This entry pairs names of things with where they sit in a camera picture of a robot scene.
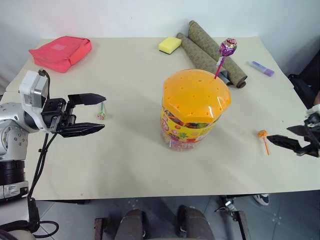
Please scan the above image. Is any orange wrapped lollipop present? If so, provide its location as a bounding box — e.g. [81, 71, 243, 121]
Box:
[257, 129, 272, 156]

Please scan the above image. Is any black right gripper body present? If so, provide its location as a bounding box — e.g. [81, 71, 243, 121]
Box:
[303, 114, 320, 159]

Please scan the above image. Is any black metal stand frame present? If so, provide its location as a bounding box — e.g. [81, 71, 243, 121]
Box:
[216, 194, 251, 240]

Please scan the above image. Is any white and blue shoe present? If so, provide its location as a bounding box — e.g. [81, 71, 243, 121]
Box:
[252, 193, 270, 206]

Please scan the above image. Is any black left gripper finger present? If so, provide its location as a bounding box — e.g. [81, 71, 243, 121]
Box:
[67, 92, 108, 109]
[60, 122, 106, 139]

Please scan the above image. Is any short rolled brown mat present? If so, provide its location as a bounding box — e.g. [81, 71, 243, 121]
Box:
[176, 31, 231, 87]

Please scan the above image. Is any purple highlighter pen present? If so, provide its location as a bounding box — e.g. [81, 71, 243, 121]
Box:
[248, 60, 275, 77]

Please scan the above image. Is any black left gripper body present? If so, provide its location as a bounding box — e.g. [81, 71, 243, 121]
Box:
[40, 97, 77, 135]

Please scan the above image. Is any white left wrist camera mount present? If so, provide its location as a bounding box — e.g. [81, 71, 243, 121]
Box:
[18, 69, 52, 109]

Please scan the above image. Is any brown block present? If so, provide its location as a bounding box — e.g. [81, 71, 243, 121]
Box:
[94, 217, 109, 240]

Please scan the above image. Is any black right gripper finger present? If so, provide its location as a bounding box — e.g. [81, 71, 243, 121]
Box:
[286, 124, 308, 137]
[266, 134, 310, 157]

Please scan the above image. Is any long rolled brown mat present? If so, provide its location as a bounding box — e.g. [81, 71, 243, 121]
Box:
[187, 20, 248, 89]

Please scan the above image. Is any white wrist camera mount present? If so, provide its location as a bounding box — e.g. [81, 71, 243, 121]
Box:
[18, 69, 52, 109]
[306, 102, 320, 116]

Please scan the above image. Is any dark rounded shape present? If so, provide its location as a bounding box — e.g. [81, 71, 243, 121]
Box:
[114, 208, 146, 240]
[176, 204, 215, 240]

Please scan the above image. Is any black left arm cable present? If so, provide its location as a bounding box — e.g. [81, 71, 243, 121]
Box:
[26, 132, 61, 237]

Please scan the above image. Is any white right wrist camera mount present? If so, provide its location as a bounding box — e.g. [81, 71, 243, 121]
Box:
[306, 102, 320, 116]

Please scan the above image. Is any candy jar with orange lid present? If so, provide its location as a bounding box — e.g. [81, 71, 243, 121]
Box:
[159, 68, 232, 153]

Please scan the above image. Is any green wrapped lollipop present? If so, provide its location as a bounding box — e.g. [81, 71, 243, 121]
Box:
[96, 101, 106, 120]

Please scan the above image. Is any yellow sponge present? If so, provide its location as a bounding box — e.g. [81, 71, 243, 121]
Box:
[158, 36, 183, 55]

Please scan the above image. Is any purple wrapped lollipop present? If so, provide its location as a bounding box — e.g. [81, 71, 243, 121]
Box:
[213, 37, 238, 79]

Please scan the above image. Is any red fabric pouch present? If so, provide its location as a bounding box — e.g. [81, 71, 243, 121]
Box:
[28, 35, 93, 74]

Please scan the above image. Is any black chair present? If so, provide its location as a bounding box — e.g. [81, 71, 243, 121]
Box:
[287, 37, 320, 108]

